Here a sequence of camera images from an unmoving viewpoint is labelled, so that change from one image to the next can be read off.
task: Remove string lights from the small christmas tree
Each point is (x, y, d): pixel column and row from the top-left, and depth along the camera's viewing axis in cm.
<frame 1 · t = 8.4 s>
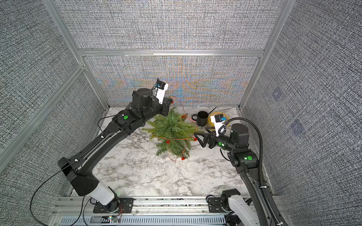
left hand: (173, 97, 67), fingers closed
right hand: (201, 128, 66), fingers open
small green christmas tree: (172, 133, 74), point 26 cm above the table
black metal mug: (202, 118, 105), point 7 cm above the table
black stirring stick: (215, 108, 123), on the table

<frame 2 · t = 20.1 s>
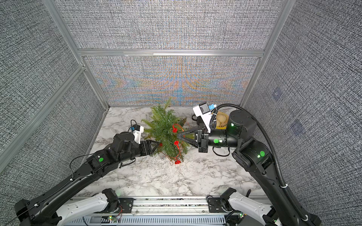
left hand: (158, 144, 68), fingers open
right hand: (179, 136, 45), fingers closed
red string lights: (175, 130, 70), point 30 cm above the table
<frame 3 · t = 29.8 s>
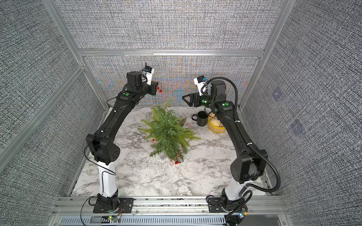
left hand: (159, 80, 82), fingers closed
right hand: (187, 92, 74), fingers open
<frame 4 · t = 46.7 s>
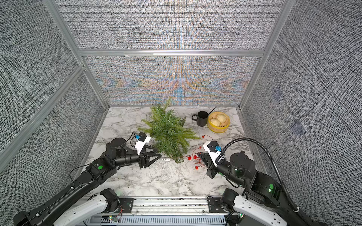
left hand: (160, 153, 66), fingers open
right hand: (200, 151, 58), fingers closed
red string lights: (189, 157, 65), point 27 cm above the table
right white steamed bun: (221, 117, 107), point 6 cm above the table
